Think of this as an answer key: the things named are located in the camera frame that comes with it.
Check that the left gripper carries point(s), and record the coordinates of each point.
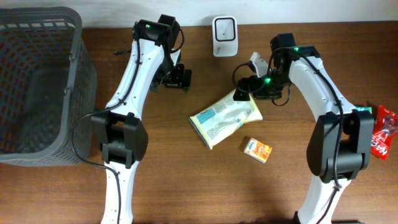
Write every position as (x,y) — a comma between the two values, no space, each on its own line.
(178,78)

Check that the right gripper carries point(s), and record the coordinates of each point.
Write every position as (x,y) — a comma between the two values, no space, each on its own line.
(259,91)

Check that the cream noodle packet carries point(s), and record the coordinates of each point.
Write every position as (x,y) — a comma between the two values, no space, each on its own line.
(223,118)

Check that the orange tissue pack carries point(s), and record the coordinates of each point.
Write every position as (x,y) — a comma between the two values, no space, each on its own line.
(258,150)

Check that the red snack bag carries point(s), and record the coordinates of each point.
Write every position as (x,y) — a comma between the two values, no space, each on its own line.
(385,129)

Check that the teal tissue pack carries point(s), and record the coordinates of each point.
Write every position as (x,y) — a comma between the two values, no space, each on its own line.
(361,108)

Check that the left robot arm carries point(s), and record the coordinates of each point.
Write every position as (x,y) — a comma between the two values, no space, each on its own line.
(153,60)

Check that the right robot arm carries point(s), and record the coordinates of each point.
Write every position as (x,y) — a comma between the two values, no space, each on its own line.
(340,145)

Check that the white barcode scanner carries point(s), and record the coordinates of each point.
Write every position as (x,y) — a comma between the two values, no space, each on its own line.
(225,36)

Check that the grey plastic mesh basket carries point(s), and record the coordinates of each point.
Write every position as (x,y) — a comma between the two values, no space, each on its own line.
(48,82)

